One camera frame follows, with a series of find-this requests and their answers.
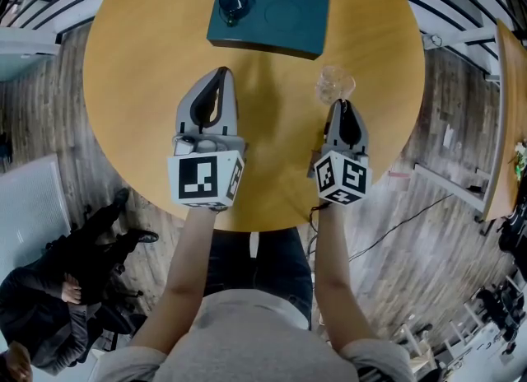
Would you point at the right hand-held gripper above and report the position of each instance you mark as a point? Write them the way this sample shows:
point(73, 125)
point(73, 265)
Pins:
point(354, 176)

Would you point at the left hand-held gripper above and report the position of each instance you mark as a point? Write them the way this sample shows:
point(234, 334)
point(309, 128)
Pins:
point(197, 178)

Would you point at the clear glass cup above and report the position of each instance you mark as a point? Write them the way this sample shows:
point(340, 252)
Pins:
point(334, 84)

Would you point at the dark glass cup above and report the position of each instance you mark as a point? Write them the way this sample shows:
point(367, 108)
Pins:
point(232, 1)

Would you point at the dark teal tray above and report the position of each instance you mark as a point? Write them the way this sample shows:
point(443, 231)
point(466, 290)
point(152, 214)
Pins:
point(284, 22)

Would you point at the person's right forearm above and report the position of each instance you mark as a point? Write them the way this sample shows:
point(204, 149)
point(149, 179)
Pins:
point(335, 265)

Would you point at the person's left forearm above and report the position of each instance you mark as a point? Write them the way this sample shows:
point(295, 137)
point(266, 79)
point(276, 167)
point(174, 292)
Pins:
point(187, 261)

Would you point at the round wooden table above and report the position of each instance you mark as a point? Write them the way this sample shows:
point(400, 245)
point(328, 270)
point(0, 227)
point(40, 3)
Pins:
point(156, 63)

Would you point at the white paper scrap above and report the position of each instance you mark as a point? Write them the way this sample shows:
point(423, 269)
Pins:
point(447, 135)

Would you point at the person's dark trousers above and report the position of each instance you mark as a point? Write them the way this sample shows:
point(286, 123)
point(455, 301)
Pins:
point(276, 261)

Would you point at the rectangular wooden desk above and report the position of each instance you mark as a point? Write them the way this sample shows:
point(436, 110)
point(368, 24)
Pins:
point(508, 96)

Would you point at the small flower bunch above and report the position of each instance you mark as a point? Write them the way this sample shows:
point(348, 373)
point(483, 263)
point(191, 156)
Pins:
point(520, 156)

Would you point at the black swivel chair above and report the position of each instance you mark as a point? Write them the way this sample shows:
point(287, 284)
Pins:
point(514, 232)

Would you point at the white panel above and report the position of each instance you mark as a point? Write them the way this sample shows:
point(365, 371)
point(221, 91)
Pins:
point(29, 211)

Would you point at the person's grey shirt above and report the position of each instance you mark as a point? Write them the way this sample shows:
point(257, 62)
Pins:
point(255, 339)

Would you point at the black office chair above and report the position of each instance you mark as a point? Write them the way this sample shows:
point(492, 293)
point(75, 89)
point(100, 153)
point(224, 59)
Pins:
point(115, 318)

